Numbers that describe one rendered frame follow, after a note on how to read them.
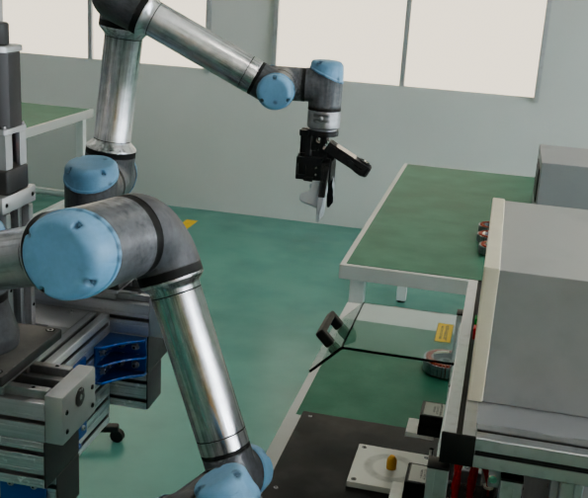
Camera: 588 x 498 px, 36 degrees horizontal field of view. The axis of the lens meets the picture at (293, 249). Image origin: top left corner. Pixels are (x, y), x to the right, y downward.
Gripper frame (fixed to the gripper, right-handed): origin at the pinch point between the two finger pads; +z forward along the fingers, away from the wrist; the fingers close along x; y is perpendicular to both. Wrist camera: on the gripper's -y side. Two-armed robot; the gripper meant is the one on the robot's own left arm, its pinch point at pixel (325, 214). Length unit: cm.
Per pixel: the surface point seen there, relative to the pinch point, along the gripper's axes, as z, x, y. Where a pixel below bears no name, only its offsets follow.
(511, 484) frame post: 11, 90, -43
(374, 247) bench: 40, -112, -1
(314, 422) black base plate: 38.2, 29.4, -5.5
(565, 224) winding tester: -17, 51, -48
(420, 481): 23, 72, -30
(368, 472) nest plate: 37, 48, -20
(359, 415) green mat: 40.2, 19.2, -13.9
